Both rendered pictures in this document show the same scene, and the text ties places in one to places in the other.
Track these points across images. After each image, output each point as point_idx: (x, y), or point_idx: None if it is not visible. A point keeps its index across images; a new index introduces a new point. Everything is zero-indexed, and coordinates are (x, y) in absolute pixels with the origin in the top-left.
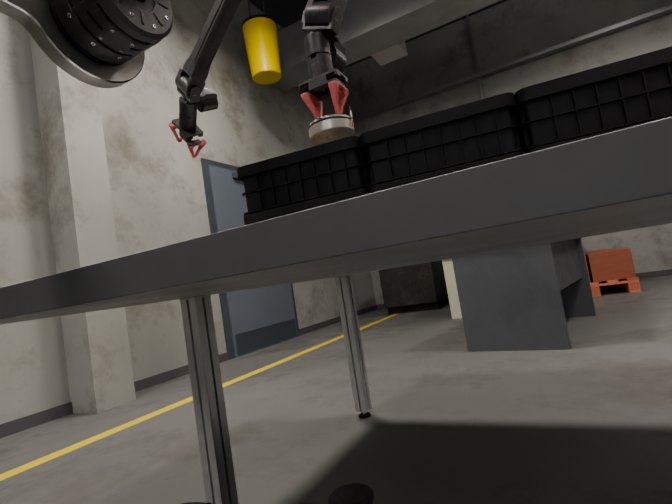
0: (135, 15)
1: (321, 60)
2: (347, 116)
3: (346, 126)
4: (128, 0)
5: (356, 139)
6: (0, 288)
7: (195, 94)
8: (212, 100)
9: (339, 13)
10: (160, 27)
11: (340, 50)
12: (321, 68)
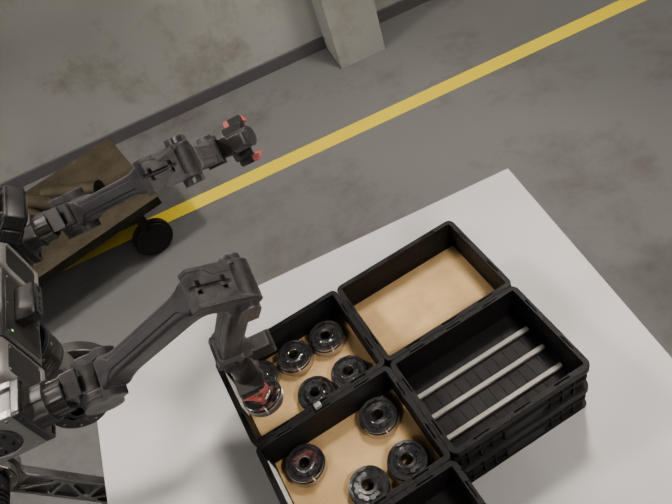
0: (84, 422)
1: (233, 376)
2: (262, 411)
3: (261, 416)
4: (76, 421)
5: (256, 445)
6: (102, 461)
7: (217, 166)
8: (244, 146)
9: (233, 366)
10: (100, 414)
11: (263, 348)
12: (235, 379)
